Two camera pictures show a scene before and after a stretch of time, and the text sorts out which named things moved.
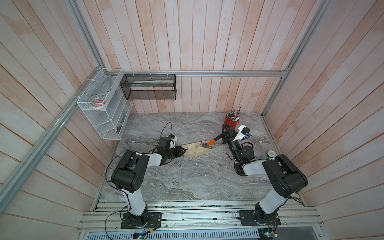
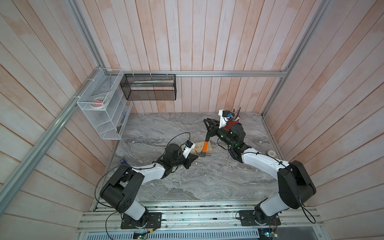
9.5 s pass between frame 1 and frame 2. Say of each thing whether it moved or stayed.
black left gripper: moved
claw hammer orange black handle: moved
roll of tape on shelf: stayed
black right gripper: moved
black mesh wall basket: stayed
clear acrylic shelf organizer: stayed
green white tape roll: stayed
